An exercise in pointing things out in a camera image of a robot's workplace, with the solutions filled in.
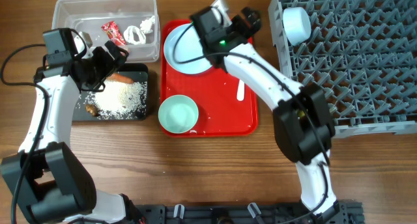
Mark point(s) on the white plastic ring wrapper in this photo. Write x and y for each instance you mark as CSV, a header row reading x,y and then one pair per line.
x,y
134,35

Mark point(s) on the brown food scrap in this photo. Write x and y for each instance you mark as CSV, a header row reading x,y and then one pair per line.
x,y
92,109

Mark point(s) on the yellow plastic cup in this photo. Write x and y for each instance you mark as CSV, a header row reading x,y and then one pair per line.
x,y
300,114

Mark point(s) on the white tissue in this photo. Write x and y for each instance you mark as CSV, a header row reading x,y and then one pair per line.
x,y
146,25

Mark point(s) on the black plastic tray bin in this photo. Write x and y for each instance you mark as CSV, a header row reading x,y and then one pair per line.
x,y
141,77

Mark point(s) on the mint green bowl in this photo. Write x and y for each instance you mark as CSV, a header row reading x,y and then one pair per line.
x,y
178,114

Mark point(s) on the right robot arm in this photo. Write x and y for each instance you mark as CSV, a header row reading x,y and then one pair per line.
x,y
303,125

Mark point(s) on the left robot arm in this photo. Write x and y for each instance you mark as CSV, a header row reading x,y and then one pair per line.
x,y
48,183

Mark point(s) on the clear plastic bin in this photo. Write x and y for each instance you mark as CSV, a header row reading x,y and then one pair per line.
x,y
89,15

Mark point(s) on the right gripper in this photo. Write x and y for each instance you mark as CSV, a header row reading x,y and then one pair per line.
x,y
255,22

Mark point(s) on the red snack wrapper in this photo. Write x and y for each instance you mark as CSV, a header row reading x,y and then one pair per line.
x,y
113,32

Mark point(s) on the white rice pile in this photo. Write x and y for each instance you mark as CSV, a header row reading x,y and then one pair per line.
x,y
120,98

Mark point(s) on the grey dishwasher rack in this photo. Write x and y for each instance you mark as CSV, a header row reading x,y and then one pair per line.
x,y
362,53

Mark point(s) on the light blue plate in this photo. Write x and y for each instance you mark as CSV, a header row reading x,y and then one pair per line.
x,y
185,41

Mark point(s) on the white plastic spoon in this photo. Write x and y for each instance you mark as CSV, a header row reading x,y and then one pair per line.
x,y
240,91

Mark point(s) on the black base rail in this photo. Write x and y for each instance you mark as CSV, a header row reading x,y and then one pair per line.
x,y
345,212

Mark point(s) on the light blue rice bowl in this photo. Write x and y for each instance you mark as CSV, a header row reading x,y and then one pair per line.
x,y
297,25

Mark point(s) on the orange carrot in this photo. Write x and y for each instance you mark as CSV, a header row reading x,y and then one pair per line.
x,y
119,78

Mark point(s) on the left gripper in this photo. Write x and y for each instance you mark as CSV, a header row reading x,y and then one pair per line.
x,y
109,64

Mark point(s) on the red serving tray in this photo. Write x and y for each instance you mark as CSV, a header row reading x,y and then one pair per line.
x,y
221,114

